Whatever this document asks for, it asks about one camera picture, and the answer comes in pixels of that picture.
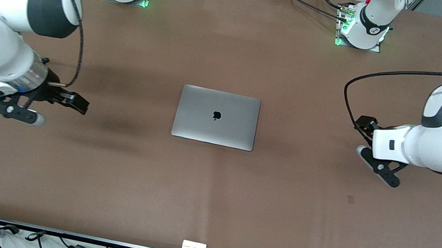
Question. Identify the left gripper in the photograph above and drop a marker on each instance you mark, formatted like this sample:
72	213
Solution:
367	124

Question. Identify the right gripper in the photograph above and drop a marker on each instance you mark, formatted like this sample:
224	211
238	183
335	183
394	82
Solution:
49	92

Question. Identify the silver grey laptop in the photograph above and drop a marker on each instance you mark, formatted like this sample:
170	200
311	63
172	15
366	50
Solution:
204	116

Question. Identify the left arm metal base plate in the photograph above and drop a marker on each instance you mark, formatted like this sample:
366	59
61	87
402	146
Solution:
375	49

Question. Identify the aluminium profile post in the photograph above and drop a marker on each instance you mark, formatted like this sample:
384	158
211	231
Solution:
415	3

